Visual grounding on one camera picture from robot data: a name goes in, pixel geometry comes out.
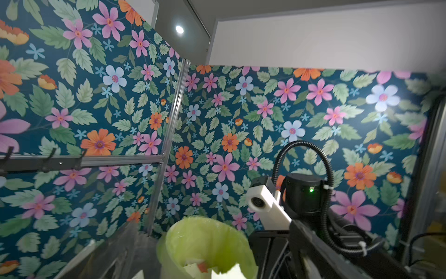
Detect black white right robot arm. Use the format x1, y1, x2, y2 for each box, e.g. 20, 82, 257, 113
246, 141, 446, 279

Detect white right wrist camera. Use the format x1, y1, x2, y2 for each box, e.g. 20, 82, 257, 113
246, 176, 291, 230

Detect paper scraps in bin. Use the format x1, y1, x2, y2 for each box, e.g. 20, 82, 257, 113
183, 260, 246, 279

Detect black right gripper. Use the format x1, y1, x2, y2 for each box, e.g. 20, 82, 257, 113
248, 230, 296, 279

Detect black wall hook rail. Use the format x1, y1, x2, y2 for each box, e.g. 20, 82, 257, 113
1, 147, 167, 176

